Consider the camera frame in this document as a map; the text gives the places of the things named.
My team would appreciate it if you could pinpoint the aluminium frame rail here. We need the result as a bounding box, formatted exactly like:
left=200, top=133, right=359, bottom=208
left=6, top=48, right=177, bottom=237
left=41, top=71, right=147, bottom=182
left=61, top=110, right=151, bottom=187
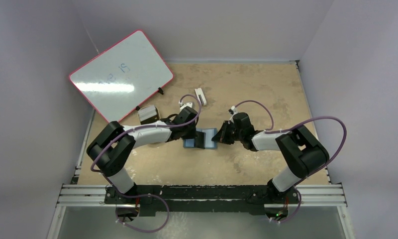
left=57, top=184, right=347, bottom=207

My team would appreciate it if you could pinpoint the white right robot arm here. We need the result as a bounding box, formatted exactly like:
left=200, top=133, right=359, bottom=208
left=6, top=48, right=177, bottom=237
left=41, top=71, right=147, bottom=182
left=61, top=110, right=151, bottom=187
left=212, top=113, right=329, bottom=203

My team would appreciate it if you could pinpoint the white whiteboard eraser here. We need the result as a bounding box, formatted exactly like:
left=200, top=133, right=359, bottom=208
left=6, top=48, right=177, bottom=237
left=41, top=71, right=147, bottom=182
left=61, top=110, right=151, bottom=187
left=194, top=88, right=207, bottom=106

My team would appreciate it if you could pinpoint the blue card holder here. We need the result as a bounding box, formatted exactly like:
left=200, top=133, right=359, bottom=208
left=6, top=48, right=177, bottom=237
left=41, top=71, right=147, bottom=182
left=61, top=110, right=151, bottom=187
left=183, top=128, right=217, bottom=149

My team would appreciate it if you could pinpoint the black mounting base plate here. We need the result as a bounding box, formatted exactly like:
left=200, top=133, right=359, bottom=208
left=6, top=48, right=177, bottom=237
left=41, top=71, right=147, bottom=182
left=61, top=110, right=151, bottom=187
left=104, top=185, right=300, bottom=219

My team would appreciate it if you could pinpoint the gold oval tin tray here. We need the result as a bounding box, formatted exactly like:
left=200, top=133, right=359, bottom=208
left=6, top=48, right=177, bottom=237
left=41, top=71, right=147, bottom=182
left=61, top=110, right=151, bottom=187
left=138, top=111, right=160, bottom=125

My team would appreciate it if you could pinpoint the pink framed whiteboard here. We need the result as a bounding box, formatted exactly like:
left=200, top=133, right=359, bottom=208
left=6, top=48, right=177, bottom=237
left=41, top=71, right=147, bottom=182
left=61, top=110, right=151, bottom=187
left=69, top=30, right=174, bottom=122

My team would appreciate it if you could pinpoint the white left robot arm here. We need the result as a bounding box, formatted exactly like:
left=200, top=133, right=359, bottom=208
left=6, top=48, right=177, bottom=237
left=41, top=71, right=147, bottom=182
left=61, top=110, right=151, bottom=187
left=86, top=106, right=199, bottom=204

